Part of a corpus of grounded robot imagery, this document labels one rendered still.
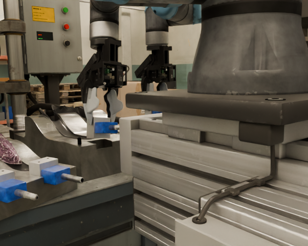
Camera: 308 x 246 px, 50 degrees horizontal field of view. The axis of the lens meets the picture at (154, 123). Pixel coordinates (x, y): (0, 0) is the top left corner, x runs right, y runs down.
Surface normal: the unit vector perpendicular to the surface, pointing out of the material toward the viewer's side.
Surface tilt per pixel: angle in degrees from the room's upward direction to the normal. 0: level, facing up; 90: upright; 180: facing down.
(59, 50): 90
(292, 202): 0
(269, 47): 90
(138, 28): 90
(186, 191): 90
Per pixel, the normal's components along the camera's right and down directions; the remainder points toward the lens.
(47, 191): 0.84, 0.07
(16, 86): 0.30, 0.14
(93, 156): 0.65, 0.10
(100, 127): -0.76, -0.03
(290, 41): 0.39, -0.18
